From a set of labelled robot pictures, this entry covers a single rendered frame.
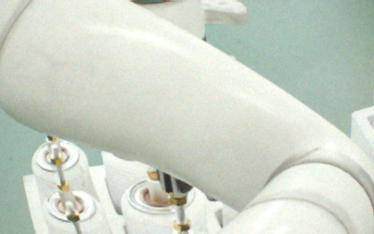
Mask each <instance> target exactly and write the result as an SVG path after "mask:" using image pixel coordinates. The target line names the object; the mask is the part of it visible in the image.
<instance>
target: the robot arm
mask: <svg viewBox="0 0 374 234"><path fill-rule="evenodd" d="M247 21H248V17H247V8H246V7H245V6H244V5H242V4H241V3H240V2H237V1H233V0H0V108H2V110H3V111H4V112H5V113H6V114H7V115H9V116H10V117H11V118H12V119H14V120H15V121H16V122H18V123H19V124H23V125H25V126H27V127H29V128H31V129H32V130H34V131H36V132H39V133H42V134H44V135H47V136H50V137H54V138H58V139H61V140H65V141H69V142H71V143H73V144H76V145H80V146H84V147H88V148H92V149H93V150H101V151H106V152H109V153H110V154H114V155H117V156H121V157H125V158H128V159H129V160H133V161H137V162H140V163H143V164H146V165H149V166H150V167H152V168H155V169H156V171H157V174H158V180H159V182H160V184H161V190H162V191H164V192H166V193H171V192H172V193H173V195H174V196H175V197H177V198H182V197H184V196H185V195H186V194H188V193H189V192H190V191H191V190H192V189H193V188H195V189H199V190H201V191H202V192H204V193H205V194H207V195H209V196H212V197H213V198H215V199H216V200H218V201H220V202H221V203H223V204H226V205H227V206H228V207H231V208H232V209H233V210H236V212H238V214H237V215H236V216H235V217H234V218H233V219H231V220H230V222H229V223H228V224H226V225H225V226H224V227H223V228H222V229H220V230H219V231H218V232H217V233H215V234H374V162H373V161H371V159H370V157H368V155H367V154H366V153H365V152H364V151H363V150H362V149H361V148H360V147H359V146H358V145H356V144H355V143H354V142H353V140H352V139H350V138H349V137H348V136H346V135H345V134H344V133H343V132H341V131H340V130H339V129H338V128H337V127H335V126H334V125H332V124H331V123H329V122H328V121H326V120H325V119H324V118H322V117H321V116H319V114H317V113H316V112H315V111H312V110H311V109H309V108H308V107H306V106H305V105H304V104H303V103H302V102H300V101H299V100H297V99H295V97H292V96H291V95H289V94H287V93H286V92H285V91H284V90H283V89H282V88H280V87H278V86H276V85H275V84H273V83H271V82H269V81H267V80H266V79H265V78H264V77H262V75H260V74H259V73H257V72H255V71H252V70H251V69H249V68H247V67H246V66H244V65H243V64H241V63H240V62H238V61H236V60H235V59H233V58H231V57H230V56H228V55H226V54H225V53H223V52H221V51H220V50H218V49H217V48H215V47H213V46H212V45H210V44H208V43H207V41H206V32H205V24H224V25H240V24H242V23H243V24H244V23H245V22H247Z"/></svg>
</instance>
